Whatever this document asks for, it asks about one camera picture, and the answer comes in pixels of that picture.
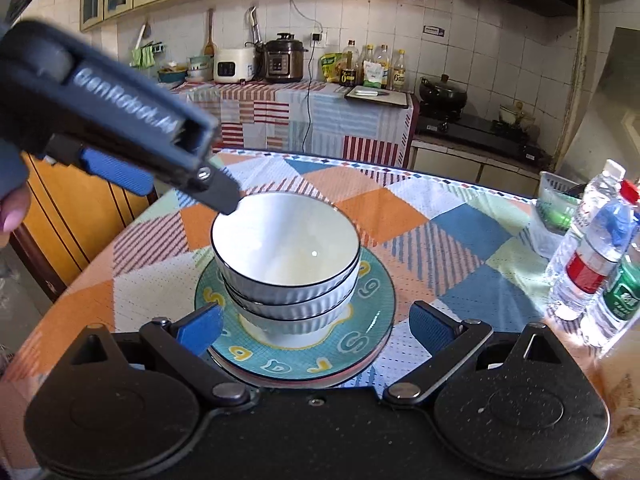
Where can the stack of small bowls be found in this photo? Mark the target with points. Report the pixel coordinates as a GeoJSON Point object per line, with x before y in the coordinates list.
{"type": "Point", "coordinates": [200, 67]}

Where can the white rice cooker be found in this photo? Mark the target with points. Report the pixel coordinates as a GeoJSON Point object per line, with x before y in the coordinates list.
{"type": "Point", "coordinates": [234, 66]}

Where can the white plastic basket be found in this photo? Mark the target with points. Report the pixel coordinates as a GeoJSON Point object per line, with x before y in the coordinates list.
{"type": "Point", "coordinates": [555, 192]}

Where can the wall socket with plug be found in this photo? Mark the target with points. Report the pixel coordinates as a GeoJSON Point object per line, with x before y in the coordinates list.
{"type": "Point", "coordinates": [316, 38]}

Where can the water bottle green label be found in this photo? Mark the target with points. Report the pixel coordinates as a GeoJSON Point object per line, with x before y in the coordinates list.
{"type": "Point", "coordinates": [620, 305]}

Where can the kitchen knife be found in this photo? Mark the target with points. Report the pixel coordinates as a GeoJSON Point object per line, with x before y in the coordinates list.
{"type": "Point", "coordinates": [372, 92]}

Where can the person's left hand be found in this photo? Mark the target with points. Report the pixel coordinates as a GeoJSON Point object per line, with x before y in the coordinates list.
{"type": "Point", "coordinates": [9, 217]}

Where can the wooden spatula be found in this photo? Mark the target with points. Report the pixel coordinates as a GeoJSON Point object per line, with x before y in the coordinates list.
{"type": "Point", "coordinates": [209, 42]}

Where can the white ribbed bowl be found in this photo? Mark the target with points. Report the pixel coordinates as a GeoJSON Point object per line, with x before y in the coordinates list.
{"type": "Point", "coordinates": [295, 305]}
{"type": "Point", "coordinates": [295, 332]}
{"type": "Point", "coordinates": [285, 240]}

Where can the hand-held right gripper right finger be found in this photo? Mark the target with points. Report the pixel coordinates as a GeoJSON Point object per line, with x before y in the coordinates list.
{"type": "Point", "coordinates": [432, 330]}

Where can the clear plastic container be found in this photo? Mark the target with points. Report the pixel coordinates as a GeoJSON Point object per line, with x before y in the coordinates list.
{"type": "Point", "coordinates": [542, 240]}

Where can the dark sauce bottle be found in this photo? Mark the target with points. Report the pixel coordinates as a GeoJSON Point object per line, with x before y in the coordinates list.
{"type": "Point", "coordinates": [349, 72]}

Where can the teal fried egg plate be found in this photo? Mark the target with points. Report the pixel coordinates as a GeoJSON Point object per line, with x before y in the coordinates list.
{"type": "Point", "coordinates": [370, 310]}

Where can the white packet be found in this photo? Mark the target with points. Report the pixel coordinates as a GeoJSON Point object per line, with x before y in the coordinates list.
{"type": "Point", "coordinates": [372, 75]}

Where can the small pot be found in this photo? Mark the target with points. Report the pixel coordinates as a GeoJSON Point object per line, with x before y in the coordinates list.
{"type": "Point", "coordinates": [515, 114]}

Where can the wall label sticker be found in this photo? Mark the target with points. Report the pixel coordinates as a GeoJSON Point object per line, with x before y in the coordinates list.
{"type": "Point", "coordinates": [434, 30]}

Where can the yellow green packet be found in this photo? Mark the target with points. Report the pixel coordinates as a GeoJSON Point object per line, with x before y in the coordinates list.
{"type": "Point", "coordinates": [331, 67]}

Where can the white handheld kitchen tool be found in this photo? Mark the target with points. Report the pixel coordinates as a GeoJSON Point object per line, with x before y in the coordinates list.
{"type": "Point", "coordinates": [254, 25]}

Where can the water bottle blue red label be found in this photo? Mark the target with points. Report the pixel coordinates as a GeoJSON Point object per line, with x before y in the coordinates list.
{"type": "Point", "coordinates": [592, 270]}

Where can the black wok with lid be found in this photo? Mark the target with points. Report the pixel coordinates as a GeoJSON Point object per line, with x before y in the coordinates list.
{"type": "Point", "coordinates": [442, 92]}

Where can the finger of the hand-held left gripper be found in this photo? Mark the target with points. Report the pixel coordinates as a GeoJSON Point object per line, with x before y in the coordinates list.
{"type": "Point", "coordinates": [220, 195]}
{"type": "Point", "coordinates": [115, 172]}

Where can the yellow oil bottle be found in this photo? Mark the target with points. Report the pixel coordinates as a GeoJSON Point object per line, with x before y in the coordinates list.
{"type": "Point", "coordinates": [398, 72]}
{"type": "Point", "coordinates": [383, 57]}
{"type": "Point", "coordinates": [368, 52]}

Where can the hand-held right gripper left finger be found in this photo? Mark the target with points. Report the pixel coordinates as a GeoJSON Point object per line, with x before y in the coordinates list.
{"type": "Point", "coordinates": [200, 330]}

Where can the green object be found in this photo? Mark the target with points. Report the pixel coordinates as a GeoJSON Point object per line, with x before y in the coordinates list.
{"type": "Point", "coordinates": [557, 217]}

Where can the green hanging cloth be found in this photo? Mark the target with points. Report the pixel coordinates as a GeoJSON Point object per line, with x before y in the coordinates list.
{"type": "Point", "coordinates": [142, 57]}

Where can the yellowed vertical pipe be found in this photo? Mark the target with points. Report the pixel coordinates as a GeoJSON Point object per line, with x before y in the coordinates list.
{"type": "Point", "coordinates": [589, 60]}

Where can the dark electric pressure cooker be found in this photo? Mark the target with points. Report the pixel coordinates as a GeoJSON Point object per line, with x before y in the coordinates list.
{"type": "Point", "coordinates": [285, 60]}

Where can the clear water bottle white label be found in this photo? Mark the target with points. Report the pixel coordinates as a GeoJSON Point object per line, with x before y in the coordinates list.
{"type": "Point", "coordinates": [582, 215]}

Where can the black gas stove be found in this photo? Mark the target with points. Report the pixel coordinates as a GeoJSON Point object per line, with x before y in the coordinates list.
{"type": "Point", "coordinates": [475, 132]}

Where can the striped patchwork counter cloth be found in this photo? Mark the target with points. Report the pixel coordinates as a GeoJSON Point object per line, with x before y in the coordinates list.
{"type": "Point", "coordinates": [280, 115]}

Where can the dark cutting board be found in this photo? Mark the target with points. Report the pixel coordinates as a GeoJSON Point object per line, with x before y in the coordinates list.
{"type": "Point", "coordinates": [375, 100]}

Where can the orange wooden cabinet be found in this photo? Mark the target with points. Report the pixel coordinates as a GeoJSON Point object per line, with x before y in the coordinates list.
{"type": "Point", "coordinates": [75, 210]}

